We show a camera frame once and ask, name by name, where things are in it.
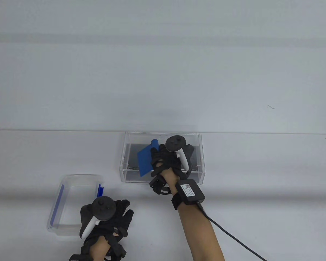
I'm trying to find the black and white left controller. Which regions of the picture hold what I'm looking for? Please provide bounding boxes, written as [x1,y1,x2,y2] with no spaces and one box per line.
[81,196,116,240]

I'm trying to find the black and white controller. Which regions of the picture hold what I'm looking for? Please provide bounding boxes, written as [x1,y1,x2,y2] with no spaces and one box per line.
[81,196,116,240]
[166,135,189,169]

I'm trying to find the black camera cable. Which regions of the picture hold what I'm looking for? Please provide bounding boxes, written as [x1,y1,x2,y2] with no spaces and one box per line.
[197,201,268,261]

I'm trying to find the person's right forearm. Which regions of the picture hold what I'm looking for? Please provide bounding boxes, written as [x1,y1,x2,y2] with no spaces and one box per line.
[177,203,226,261]

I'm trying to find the clear plastic box blue clips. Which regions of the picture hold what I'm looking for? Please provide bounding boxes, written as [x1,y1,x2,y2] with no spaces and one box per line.
[46,174,104,235]

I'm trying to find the clear acrylic drawer organizer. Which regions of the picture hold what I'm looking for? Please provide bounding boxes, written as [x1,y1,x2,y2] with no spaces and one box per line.
[120,132,206,185]

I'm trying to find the person's left hand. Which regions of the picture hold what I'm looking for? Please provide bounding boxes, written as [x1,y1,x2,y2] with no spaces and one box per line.
[80,199,134,260]

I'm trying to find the black and white right controller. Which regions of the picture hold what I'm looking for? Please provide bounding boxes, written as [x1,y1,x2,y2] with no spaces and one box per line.
[166,135,189,169]

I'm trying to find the blue plastic scraper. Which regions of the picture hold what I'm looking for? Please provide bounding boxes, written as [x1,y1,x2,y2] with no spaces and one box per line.
[137,139,160,178]

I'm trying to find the person's right hand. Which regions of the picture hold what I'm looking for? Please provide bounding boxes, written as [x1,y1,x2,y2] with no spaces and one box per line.
[149,143,195,195]

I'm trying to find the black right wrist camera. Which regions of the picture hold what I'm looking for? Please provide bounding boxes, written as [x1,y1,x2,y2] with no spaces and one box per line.
[171,179,206,210]

